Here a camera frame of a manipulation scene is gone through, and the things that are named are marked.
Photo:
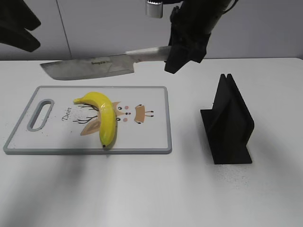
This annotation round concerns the black knife stand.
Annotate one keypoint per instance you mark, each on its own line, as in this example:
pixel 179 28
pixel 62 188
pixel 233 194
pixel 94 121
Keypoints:
pixel 228 125

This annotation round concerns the white-handled cleaver knife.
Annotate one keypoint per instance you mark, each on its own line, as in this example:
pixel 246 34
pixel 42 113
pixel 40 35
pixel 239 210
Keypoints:
pixel 105 66

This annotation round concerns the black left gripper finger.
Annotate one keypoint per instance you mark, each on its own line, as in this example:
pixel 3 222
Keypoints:
pixel 17 13
pixel 13 35

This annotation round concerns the yellow plastic banana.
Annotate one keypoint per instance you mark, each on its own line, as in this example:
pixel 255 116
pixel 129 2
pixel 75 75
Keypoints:
pixel 105 122

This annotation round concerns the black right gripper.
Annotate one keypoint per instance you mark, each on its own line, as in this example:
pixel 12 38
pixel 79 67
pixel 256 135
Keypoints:
pixel 191 26

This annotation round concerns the white grey-rimmed cutting board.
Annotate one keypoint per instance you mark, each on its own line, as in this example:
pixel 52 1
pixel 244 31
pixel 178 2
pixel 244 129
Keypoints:
pixel 51 124

